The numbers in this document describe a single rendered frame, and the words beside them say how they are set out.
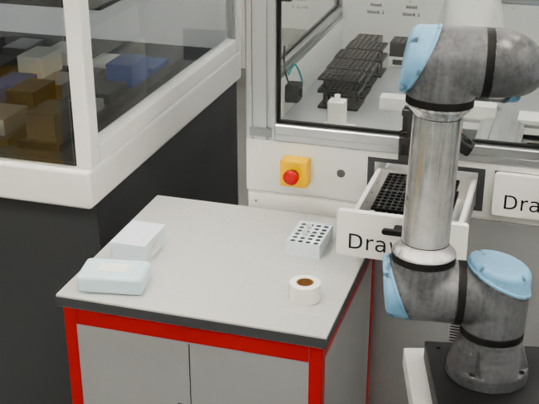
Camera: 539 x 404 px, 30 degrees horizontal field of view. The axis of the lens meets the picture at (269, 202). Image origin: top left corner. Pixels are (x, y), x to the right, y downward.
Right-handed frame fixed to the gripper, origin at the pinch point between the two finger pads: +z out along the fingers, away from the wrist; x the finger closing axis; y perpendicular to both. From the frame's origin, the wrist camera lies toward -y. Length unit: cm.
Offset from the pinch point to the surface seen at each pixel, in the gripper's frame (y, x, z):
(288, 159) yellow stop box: 38.8, -19.3, 3.8
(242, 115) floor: 145, -299, 96
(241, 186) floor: 113, -202, 95
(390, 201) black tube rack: 9.6, -4.0, 5.1
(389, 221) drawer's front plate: 7.0, 10.9, 3.2
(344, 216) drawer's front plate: 17.2, 10.9, 3.2
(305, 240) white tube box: 28.4, 1.3, 15.4
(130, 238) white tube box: 67, 16, 14
